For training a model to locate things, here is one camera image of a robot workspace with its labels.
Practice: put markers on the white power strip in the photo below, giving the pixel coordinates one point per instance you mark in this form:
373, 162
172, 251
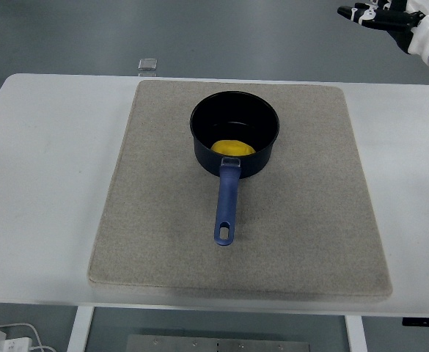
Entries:
1, 342

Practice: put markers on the beige fabric mat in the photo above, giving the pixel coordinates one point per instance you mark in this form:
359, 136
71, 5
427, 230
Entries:
170, 220

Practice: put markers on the yellow potato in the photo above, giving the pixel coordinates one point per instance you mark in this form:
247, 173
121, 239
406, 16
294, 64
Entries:
232, 147

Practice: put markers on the white table leg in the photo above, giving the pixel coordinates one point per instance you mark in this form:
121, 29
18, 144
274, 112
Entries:
356, 335
79, 330

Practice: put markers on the grey metal plate with screws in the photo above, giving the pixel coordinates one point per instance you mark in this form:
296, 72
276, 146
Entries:
218, 344

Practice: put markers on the white-black robot hand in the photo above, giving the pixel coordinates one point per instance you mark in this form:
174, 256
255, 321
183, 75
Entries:
421, 29

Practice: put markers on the black table control panel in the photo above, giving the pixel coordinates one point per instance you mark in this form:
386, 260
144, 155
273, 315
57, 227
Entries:
423, 322

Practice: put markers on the small metal floor plate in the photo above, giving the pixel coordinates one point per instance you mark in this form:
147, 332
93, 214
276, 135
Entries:
148, 64

